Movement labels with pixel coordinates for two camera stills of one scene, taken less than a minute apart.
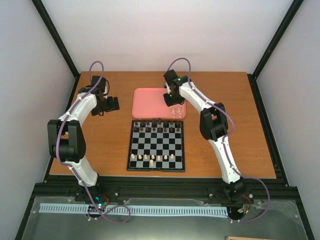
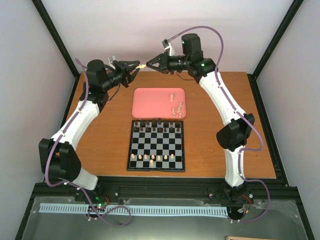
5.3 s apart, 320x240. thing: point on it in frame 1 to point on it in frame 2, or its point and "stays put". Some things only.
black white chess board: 156,146 stays put
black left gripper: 96,111 to 124,69
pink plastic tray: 149,103 stays put
